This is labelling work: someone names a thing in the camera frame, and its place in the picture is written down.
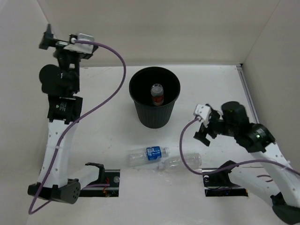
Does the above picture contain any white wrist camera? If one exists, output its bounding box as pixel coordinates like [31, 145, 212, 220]
[193, 104, 211, 128]
[69, 33, 96, 53]

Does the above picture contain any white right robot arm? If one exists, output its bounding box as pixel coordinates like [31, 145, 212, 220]
[194, 101, 300, 225]

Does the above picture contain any blue label clear bottle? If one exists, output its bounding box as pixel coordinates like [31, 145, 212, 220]
[127, 146, 170, 167]

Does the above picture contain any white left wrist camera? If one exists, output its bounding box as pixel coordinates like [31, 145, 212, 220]
[69, 33, 96, 53]

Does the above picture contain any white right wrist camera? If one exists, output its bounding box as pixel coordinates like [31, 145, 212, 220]
[193, 104, 211, 128]

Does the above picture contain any clear unlabelled plastic bottle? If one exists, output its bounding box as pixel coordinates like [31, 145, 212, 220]
[158, 153, 202, 173]

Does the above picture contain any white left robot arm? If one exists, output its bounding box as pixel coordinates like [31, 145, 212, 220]
[28, 25, 105, 204]

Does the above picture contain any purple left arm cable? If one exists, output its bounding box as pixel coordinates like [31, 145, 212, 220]
[28, 39, 127, 215]

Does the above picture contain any black plastic waste bin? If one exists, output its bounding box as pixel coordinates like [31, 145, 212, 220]
[129, 67, 180, 129]

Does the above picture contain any right aluminium table rail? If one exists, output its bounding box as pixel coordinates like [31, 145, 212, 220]
[236, 64, 259, 123]

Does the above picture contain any red label clear bottle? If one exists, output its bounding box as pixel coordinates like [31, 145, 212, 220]
[150, 83, 164, 106]

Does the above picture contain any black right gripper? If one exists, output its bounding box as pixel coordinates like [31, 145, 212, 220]
[193, 110, 237, 146]

